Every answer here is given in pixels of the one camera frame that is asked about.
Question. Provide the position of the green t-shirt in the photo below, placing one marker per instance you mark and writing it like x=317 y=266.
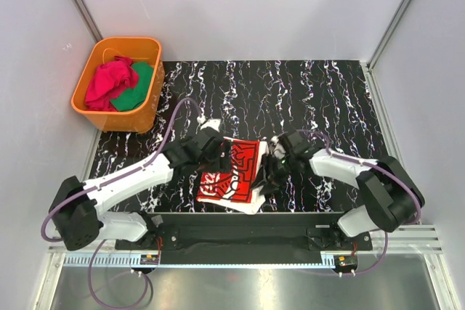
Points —
x=132 y=98

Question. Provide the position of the aluminium frame rail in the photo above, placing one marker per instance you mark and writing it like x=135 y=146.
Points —
x=409 y=239

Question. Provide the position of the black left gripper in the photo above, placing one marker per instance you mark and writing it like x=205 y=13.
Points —
x=223 y=164

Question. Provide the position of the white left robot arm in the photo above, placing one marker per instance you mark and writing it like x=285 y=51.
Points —
x=81 y=211

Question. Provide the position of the electronics board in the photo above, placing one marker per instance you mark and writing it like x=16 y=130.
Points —
x=346 y=263
x=150 y=259

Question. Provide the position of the white slotted cable duct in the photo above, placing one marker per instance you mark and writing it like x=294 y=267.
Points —
x=172 y=260

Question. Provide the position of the left electronics board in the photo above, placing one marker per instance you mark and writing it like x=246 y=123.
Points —
x=150 y=259

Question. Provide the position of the red t-shirt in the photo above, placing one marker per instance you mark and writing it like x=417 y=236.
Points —
x=109 y=81

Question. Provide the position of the black marbled table mat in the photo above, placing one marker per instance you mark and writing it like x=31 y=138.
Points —
x=256 y=100

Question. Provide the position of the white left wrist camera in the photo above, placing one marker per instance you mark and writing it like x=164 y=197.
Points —
x=212 y=123

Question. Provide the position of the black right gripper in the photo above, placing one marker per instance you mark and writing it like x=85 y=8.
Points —
x=275 y=181

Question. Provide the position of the orange plastic basket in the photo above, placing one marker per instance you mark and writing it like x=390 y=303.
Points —
x=139 y=49

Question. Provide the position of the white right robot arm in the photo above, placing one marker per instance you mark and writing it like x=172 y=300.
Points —
x=390 y=198

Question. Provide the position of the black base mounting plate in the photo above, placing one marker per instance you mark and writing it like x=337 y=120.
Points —
x=155 y=222

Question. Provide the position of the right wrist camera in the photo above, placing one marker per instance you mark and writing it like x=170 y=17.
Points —
x=276 y=148

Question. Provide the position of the right electronics board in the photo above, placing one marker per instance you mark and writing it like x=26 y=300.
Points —
x=346 y=263

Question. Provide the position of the white Coca-Cola t-shirt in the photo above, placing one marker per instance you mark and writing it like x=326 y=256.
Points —
x=234 y=189

